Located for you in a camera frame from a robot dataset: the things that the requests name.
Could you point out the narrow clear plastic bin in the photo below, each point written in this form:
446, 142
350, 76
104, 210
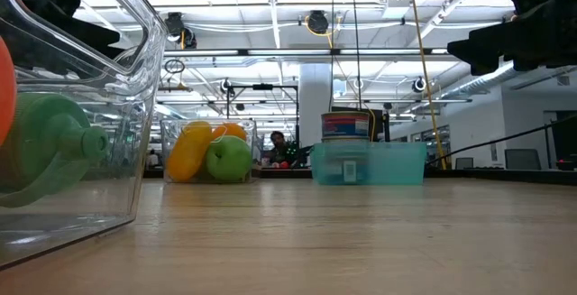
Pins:
252, 150

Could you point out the black gantry frame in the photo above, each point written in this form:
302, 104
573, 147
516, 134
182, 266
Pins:
262, 86

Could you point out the person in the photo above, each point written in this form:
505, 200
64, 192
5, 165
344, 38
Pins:
279, 144

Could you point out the green apple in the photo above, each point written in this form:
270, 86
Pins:
230, 159

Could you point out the orange fruit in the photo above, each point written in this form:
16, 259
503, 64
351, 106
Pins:
232, 130

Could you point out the teal plastic bin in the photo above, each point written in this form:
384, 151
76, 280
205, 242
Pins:
392, 164

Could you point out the green plastic bottle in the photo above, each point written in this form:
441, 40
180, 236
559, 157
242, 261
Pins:
45, 141

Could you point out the wide clear plastic bin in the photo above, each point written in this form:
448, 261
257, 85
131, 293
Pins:
149, 83

